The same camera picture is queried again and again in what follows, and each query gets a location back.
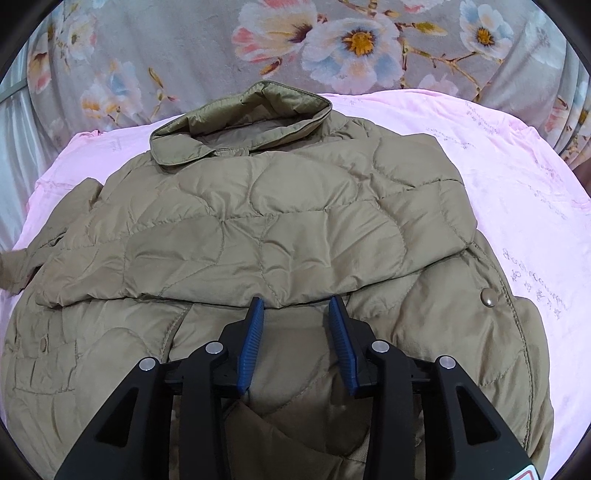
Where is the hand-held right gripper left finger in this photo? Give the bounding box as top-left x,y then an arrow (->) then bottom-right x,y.
54,296 -> 267,480

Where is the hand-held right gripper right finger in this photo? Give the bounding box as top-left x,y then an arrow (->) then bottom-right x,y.
328,295 -> 539,480

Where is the khaki quilted jacket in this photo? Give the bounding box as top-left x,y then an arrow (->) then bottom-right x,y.
0,80 -> 555,480

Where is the pink printed blanket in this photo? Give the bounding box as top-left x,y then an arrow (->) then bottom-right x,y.
0,90 -> 591,480

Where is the grey floral bed sheet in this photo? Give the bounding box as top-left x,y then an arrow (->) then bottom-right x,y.
18,0 -> 591,171

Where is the white pleated curtain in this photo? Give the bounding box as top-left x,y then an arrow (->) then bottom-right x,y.
0,76 -> 51,252

